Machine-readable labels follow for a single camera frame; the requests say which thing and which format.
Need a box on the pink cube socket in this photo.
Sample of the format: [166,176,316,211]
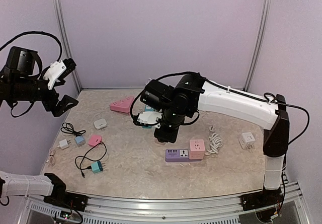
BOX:
[188,139,206,160]

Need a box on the purple strip white cord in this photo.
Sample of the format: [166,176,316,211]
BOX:
[204,124,224,157]

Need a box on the white cube socket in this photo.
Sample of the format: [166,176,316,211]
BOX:
[238,132,256,150]

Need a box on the purple power strip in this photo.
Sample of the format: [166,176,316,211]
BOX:
[165,148,201,163]

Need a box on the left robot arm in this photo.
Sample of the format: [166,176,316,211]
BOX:
[1,46,78,208]

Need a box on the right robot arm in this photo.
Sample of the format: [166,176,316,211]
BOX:
[130,71,308,206]

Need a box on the teal power strip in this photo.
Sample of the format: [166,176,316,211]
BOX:
[142,105,156,129]

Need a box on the blue charger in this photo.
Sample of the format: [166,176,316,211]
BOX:
[74,135,86,147]

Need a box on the white square adapter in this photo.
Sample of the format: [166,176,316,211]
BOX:
[94,118,107,130]

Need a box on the small white charger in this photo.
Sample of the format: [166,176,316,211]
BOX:
[58,139,70,150]

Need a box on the pink square adapter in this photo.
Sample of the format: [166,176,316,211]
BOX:
[88,135,102,147]

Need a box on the pink triangular power strip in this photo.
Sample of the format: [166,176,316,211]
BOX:
[109,96,134,114]

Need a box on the teal charger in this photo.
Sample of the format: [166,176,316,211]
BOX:
[91,161,105,174]

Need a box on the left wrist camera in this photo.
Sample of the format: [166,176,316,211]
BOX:
[41,58,76,90]

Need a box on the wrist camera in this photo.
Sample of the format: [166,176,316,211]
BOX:
[41,58,76,90]
[133,111,163,128]

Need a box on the black usb cable coiled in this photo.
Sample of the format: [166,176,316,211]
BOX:
[61,122,87,136]

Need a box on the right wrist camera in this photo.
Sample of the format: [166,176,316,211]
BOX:
[133,111,163,128]

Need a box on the long black cable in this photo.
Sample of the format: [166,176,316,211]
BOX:
[74,142,108,179]

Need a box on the white pink cable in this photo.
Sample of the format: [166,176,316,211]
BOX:
[46,147,60,168]

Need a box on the aluminium front rail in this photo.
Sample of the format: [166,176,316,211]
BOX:
[17,182,311,223]

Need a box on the left aluminium post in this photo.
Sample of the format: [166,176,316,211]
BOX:
[49,0,83,91]

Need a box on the aluminium post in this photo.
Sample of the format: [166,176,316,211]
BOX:
[243,0,271,92]
[49,0,83,91]

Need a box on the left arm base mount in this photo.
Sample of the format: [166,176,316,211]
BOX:
[43,192,88,212]

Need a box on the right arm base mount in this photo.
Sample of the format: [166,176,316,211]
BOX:
[240,187,284,211]

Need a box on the right aluminium post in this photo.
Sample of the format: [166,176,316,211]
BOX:
[243,0,271,92]

